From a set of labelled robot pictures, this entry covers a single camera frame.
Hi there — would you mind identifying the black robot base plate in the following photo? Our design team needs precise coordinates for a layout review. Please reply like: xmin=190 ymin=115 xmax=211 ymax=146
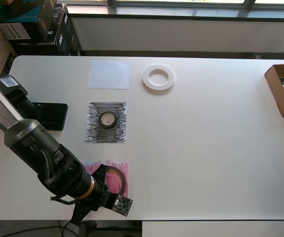
xmin=30 ymin=103 xmax=68 ymax=131

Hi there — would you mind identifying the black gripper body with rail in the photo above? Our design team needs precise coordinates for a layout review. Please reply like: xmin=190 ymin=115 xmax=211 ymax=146
xmin=70 ymin=164 xmax=113 ymax=226

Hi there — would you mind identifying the black floor cable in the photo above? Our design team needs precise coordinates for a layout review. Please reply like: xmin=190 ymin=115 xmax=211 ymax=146
xmin=57 ymin=219 xmax=80 ymax=237

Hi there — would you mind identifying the grey window frame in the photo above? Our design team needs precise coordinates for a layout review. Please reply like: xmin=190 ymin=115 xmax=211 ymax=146
xmin=107 ymin=0 xmax=284 ymax=19

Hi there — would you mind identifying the white cabinet panel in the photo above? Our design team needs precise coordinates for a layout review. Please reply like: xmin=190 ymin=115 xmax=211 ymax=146
xmin=141 ymin=221 xmax=284 ymax=237

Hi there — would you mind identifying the red tape roll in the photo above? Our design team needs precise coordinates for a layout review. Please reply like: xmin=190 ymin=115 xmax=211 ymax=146
xmin=101 ymin=165 xmax=128 ymax=198

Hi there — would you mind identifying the wrist camera board on bracket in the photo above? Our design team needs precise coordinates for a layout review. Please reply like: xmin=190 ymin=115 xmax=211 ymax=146
xmin=107 ymin=194 xmax=134 ymax=218

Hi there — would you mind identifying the slim black carton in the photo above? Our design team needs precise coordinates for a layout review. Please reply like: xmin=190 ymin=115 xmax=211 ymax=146
xmin=52 ymin=3 xmax=70 ymax=25

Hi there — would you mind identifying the black scribbled paper sheet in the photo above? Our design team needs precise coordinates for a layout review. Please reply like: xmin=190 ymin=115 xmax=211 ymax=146
xmin=84 ymin=101 xmax=127 ymax=145

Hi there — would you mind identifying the blank white paper sheet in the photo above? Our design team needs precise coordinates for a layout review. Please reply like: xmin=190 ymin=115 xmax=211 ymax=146
xmin=86 ymin=61 xmax=130 ymax=90

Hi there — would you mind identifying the open brown cardboard tray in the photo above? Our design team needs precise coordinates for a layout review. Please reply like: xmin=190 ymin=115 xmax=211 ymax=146
xmin=264 ymin=63 xmax=284 ymax=118

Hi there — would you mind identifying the wide black carton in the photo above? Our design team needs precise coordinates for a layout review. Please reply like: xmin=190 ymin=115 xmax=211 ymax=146
xmin=8 ymin=23 xmax=62 ymax=56

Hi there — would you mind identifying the black tape roll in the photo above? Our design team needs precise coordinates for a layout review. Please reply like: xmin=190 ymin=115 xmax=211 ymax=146
xmin=99 ymin=111 xmax=118 ymax=130

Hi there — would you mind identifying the red scribbled paper sheet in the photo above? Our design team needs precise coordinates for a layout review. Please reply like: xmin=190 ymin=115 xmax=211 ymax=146
xmin=80 ymin=159 xmax=129 ymax=198

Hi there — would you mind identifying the white tape roll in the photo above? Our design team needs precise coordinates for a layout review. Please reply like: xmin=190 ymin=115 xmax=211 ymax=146
xmin=141 ymin=64 xmax=175 ymax=94

